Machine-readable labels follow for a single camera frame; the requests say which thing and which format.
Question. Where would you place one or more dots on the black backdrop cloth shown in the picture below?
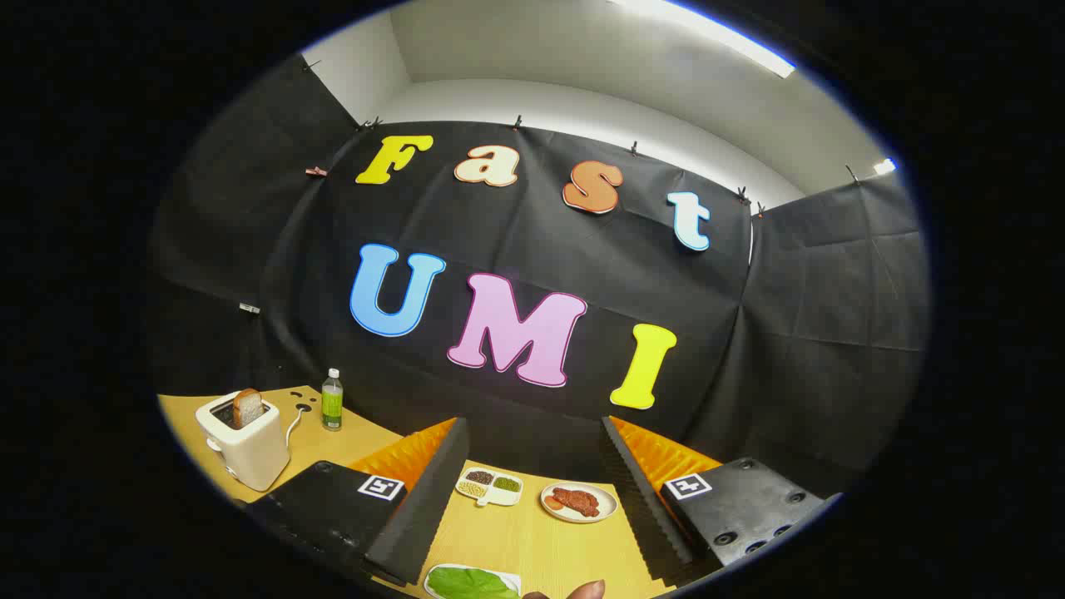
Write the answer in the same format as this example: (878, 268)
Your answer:
(632, 266)

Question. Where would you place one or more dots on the white divided dish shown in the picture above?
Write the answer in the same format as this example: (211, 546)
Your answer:
(499, 497)

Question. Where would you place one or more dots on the red cooked meat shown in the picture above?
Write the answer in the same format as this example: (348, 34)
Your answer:
(576, 502)

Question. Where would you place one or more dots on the green lettuce leaf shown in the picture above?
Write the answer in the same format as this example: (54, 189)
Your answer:
(470, 584)

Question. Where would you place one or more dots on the round plate with meat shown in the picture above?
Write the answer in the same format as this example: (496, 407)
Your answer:
(606, 509)

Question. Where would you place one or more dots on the toasted bread slice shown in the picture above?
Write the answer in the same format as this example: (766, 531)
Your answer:
(247, 408)

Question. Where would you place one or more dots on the green label drink bottle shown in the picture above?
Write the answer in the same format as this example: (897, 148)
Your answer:
(332, 408)

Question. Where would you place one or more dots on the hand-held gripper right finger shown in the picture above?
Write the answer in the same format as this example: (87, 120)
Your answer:
(645, 516)

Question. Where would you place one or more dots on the white plate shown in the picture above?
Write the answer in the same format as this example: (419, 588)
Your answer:
(511, 576)

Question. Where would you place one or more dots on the pile of yellow beans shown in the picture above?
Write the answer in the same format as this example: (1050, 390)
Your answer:
(472, 489)

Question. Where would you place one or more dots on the pile of green beans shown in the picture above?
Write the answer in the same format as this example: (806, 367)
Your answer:
(507, 483)

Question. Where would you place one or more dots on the small ceiling light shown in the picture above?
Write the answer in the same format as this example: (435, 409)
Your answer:
(884, 166)

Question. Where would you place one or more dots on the pile of dark red beans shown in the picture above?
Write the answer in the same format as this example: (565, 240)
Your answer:
(480, 477)

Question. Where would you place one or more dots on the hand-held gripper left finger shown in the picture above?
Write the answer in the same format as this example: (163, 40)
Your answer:
(424, 516)

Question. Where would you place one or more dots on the white toaster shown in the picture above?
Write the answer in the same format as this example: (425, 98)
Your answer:
(250, 457)

